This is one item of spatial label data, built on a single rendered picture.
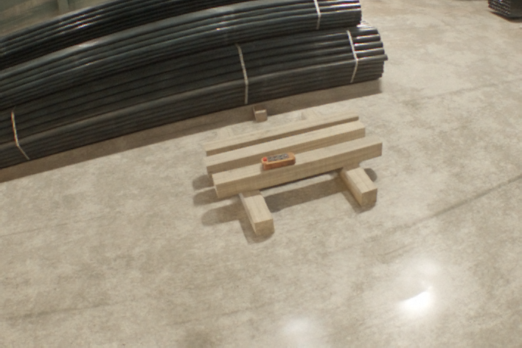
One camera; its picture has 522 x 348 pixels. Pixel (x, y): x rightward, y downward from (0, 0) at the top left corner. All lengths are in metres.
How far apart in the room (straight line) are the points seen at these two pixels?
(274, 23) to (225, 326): 2.32
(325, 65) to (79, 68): 1.95
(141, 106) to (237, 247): 1.45
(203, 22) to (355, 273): 2.14
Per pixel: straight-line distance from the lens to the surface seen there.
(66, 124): 3.50
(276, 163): 2.50
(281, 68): 3.46
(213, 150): 2.77
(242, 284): 2.17
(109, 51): 3.39
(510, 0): 6.84
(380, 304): 2.05
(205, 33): 3.37
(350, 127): 2.86
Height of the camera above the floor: 1.64
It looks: 32 degrees down
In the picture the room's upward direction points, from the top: 6 degrees counter-clockwise
